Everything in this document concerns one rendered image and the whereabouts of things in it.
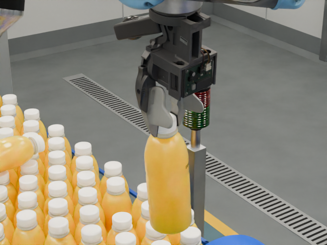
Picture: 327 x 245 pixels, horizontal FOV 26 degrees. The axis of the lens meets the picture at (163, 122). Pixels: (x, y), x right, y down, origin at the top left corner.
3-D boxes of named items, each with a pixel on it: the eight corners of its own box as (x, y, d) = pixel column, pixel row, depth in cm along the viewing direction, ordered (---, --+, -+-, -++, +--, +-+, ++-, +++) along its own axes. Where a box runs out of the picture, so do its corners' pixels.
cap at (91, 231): (97, 244, 133) (97, 236, 133) (78, 240, 134) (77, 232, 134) (104, 232, 137) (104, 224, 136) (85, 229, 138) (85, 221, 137)
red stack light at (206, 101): (194, 111, 157) (195, 95, 156) (176, 102, 162) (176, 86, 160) (216, 104, 161) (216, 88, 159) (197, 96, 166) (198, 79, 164)
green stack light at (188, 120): (194, 131, 159) (194, 112, 157) (176, 122, 164) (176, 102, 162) (215, 124, 163) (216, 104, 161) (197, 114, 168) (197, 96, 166)
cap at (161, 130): (147, 131, 108) (146, 121, 107) (156, 119, 111) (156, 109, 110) (172, 134, 107) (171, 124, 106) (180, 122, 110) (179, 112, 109)
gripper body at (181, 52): (177, 106, 97) (179, 27, 91) (137, 81, 103) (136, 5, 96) (216, 87, 102) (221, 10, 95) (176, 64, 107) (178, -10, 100)
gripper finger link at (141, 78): (138, 114, 102) (146, 59, 98) (131, 110, 103) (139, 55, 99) (162, 108, 105) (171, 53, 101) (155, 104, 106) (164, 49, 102)
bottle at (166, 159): (143, 232, 116) (134, 134, 107) (158, 208, 122) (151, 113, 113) (184, 240, 114) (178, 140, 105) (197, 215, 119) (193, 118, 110)
